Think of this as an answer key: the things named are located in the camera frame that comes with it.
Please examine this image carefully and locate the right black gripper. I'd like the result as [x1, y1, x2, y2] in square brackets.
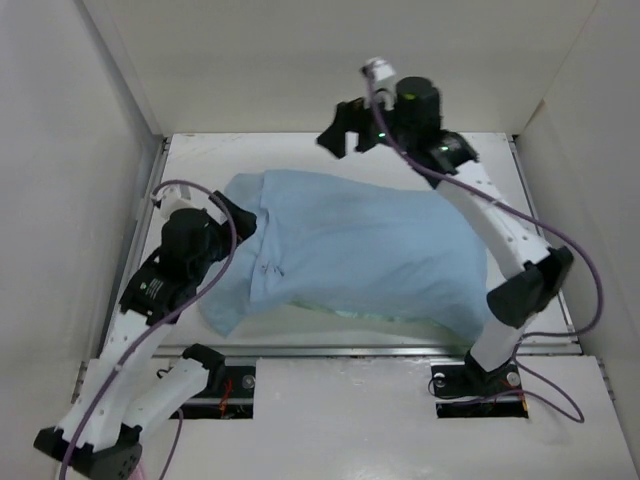
[314, 87, 414, 159]

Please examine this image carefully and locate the light blue pillowcase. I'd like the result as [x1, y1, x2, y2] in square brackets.
[198, 170, 490, 341]

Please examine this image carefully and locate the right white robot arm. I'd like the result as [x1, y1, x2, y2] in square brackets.
[316, 69, 573, 394]

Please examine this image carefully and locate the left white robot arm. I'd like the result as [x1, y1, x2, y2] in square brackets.
[33, 187, 257, 479]

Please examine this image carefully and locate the pink cloth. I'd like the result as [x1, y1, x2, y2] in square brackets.
[129, 458, 146, 480]

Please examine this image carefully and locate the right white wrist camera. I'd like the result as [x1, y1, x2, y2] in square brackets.
[361, 57, 397, 111]

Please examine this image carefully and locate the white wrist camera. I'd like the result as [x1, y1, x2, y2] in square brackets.
[151, 185, 194, 220]
[361, 57, 397, 111]

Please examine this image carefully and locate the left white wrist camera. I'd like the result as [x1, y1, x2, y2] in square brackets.
[151, 185, 194, 220]

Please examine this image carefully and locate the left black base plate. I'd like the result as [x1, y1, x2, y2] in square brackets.
[181, 357, 256, 420]

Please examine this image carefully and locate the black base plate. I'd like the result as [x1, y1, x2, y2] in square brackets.
[181, 357, 256, 420]
[428, 363, 529, 419]

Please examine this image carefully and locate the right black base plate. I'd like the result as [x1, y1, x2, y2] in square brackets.
[428, 363, 529, 419]

